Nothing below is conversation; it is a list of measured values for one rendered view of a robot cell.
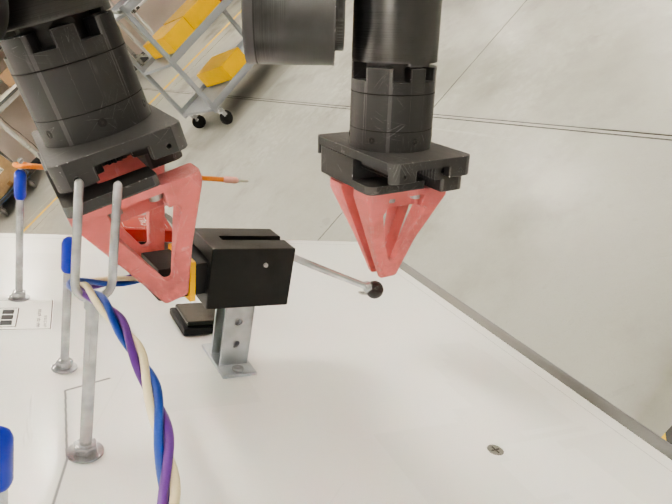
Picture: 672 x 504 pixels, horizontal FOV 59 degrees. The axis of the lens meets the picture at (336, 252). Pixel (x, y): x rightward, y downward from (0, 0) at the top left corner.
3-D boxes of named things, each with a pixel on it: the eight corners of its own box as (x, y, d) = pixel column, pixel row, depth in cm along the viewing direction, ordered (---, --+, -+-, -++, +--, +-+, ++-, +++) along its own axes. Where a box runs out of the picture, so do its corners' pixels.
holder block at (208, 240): (287, 304, 40) (296, 248, 39) (205, 310, 37) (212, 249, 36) (262, 280, 43) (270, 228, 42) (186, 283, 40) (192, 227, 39)
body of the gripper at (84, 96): (64, 206, 28) (-15, 43, 24) (44, 160, 36) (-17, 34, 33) (194, 156, 30) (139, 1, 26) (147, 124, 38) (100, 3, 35)
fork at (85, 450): (102, 438, 32) (118, 176, 27) (108, 460, 30) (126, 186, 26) (61, 445, 31) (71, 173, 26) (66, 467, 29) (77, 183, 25)
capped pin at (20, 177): (33, 299, 45) (36, 159, 42) (13, 304, 44) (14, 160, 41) (24, 293, 46) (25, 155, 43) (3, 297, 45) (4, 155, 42)
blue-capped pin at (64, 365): (79, 373, 37) (84, 241, 34) (52, 375, 36) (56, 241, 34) (75, 361, 38) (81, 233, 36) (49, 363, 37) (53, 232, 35)
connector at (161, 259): (229, 288, 38) (230, 259, 37) (154, 301, 35) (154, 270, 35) (209, 271, 40) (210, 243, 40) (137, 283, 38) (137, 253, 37)
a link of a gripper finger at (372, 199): (364, 297, 42) (370, 166, 39) (317, 261, 48) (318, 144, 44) (440, 278, 45) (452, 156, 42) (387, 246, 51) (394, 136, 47)
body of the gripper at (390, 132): (391, 194, 37) (398, 70, 34) (314, 158, 45) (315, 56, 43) (471, 182, 40) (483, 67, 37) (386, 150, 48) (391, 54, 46)
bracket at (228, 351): (256, 375, 40) (266, 307, 39) (222, 379, 39) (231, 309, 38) (232, 343, 44) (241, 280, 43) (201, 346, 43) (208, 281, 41)
